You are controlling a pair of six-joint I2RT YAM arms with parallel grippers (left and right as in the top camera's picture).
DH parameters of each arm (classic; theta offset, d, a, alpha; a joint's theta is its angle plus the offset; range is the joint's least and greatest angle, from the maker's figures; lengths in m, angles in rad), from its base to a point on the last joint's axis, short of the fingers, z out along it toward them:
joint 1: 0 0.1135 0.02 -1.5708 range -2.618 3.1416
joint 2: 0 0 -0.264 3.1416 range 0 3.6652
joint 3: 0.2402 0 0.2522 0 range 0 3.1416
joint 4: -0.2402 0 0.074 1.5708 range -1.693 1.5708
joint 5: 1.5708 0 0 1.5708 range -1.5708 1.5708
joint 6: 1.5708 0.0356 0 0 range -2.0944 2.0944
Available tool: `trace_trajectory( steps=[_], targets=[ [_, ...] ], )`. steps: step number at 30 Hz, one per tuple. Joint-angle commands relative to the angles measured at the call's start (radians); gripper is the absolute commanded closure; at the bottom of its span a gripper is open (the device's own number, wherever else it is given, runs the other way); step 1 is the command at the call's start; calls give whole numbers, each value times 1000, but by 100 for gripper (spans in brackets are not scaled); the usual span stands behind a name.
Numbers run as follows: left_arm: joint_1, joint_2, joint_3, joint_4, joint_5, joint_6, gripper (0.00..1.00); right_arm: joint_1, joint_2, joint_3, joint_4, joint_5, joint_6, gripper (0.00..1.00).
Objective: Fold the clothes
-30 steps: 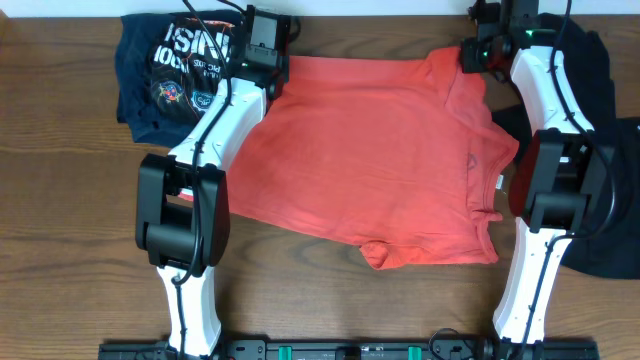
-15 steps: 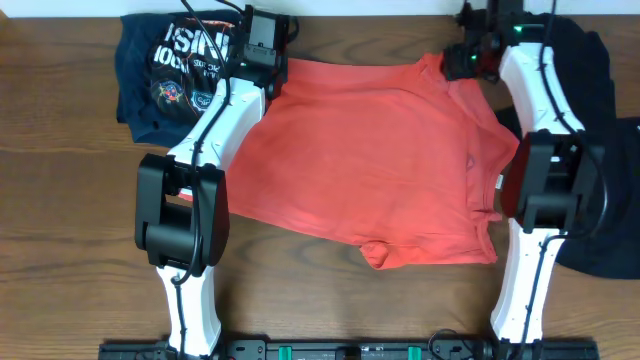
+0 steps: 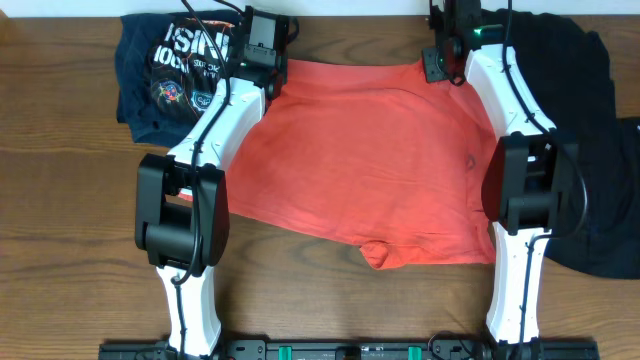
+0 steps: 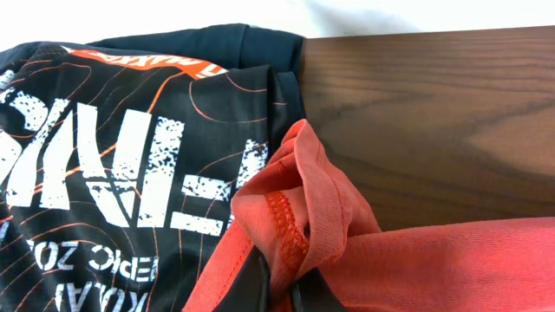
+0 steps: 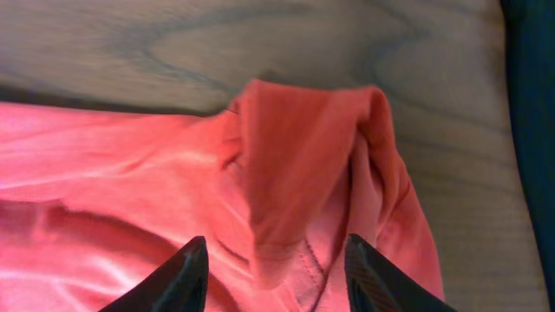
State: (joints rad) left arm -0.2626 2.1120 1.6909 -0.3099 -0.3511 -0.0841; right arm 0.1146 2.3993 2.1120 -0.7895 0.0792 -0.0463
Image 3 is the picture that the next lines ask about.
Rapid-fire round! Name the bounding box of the red-orange t-shirt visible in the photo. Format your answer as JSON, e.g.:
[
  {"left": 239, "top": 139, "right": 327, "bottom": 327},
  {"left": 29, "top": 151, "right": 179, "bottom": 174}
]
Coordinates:
[{"left": 201, "top": 60, "right": 496, "bottom": 269}]

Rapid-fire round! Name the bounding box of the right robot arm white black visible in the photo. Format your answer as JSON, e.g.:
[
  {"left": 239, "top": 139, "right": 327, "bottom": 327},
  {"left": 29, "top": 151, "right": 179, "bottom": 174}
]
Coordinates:
[{"left": 423, "top": 20, "right": 581, "bottom": 349}]

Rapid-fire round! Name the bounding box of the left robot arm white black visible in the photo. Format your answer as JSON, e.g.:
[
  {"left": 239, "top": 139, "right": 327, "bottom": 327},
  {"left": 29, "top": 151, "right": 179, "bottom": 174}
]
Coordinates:
[{"left": 135, "top": 56, "right": 288, "bottom": 359}]

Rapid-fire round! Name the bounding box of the black garment pile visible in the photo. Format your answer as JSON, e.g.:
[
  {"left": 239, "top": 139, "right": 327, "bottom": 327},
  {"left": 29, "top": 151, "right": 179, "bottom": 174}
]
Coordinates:
[{"left": 483, "top": 9, "right": 639, "bottom": 279}]

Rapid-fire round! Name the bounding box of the folded navy printed t-shirt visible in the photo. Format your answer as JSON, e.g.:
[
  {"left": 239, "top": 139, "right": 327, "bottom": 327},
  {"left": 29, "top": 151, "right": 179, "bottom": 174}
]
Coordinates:
[{"left": 115, "top": 10, "right": 242, "bottom": 147}]

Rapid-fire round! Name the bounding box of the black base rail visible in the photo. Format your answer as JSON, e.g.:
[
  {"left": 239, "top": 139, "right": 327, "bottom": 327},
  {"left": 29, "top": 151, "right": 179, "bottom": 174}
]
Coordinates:
[{"left": 97, "top": 332, "right": 601, "bottom": 360}]

